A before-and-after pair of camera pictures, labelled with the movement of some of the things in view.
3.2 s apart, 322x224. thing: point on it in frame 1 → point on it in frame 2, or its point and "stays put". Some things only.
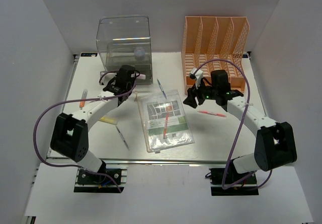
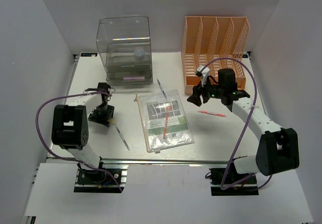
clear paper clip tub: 139,53 stays put
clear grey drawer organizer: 124,41 stays put
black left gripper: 114,78 → 93,117
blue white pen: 162,89 stays put
